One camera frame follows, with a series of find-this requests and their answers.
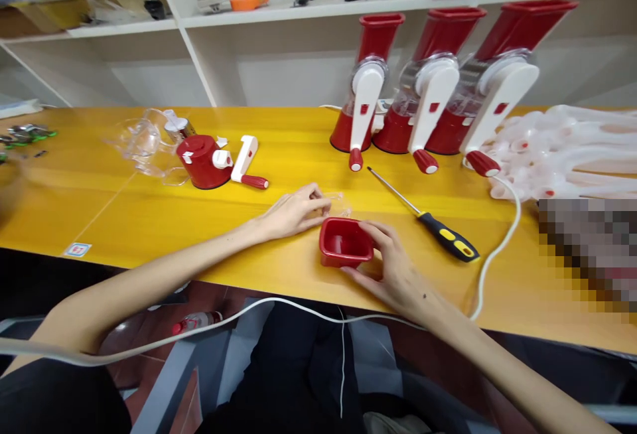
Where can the grey metal table frame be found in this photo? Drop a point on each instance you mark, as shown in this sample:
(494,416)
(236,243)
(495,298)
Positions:
(174,379)

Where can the red white rotary grater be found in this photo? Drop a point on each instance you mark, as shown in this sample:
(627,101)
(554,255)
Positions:
(369,90)
(438,90)
(507,90)

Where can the red white table sticker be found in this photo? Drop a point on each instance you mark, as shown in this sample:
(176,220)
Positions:
(78,250)

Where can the white crank with red knob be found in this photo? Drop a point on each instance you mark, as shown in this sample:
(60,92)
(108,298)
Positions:
(245,158)

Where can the small clear plastic part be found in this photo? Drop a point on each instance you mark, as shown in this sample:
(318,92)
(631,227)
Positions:
(343,212)

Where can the person's left hand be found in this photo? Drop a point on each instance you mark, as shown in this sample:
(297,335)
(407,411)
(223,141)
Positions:
(291,212)

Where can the person's right index finger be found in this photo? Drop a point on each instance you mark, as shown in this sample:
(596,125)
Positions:
(382,237)

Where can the red square plastic chute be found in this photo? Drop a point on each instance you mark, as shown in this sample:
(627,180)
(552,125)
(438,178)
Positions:
(331,252)

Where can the person's right thumb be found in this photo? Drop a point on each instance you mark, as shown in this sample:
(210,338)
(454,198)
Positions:
(361,274)

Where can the red round grater base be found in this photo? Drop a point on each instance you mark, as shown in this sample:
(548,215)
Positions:
(199,160)

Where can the metal drum with white cap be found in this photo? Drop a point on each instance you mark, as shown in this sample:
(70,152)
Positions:
(186,129)

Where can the person's left thumb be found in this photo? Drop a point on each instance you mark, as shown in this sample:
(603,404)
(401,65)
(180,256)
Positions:
(314,224)

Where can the person's left index finger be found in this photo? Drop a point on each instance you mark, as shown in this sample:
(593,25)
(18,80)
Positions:
(318,209)

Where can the person's legs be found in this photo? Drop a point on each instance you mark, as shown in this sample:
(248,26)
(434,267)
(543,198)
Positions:
(288,369)

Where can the person's right hand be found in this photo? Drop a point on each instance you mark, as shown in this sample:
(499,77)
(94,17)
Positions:
(398,274)

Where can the white shelf unit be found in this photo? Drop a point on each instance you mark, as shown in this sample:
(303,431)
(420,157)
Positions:
(278,56)

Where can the pile of white plastic parts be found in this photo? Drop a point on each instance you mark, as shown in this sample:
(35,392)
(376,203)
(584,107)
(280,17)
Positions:
(572,150)

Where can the small white plastic clip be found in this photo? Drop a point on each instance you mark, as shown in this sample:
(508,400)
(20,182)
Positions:
(221,142)

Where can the person's left fingers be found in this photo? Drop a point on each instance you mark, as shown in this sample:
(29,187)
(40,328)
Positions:
(309,192)

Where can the clear bottle with red cap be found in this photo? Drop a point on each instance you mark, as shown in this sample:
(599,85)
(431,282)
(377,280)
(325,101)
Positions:
(199,322)

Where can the clear plastic grater housing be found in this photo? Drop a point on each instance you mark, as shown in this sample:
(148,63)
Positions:
(144,143)

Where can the person's body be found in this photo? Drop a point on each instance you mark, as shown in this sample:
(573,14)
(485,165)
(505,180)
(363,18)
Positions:
(50,399)

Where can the pile of green metal parts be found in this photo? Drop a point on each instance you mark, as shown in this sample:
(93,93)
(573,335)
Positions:
(27,133)

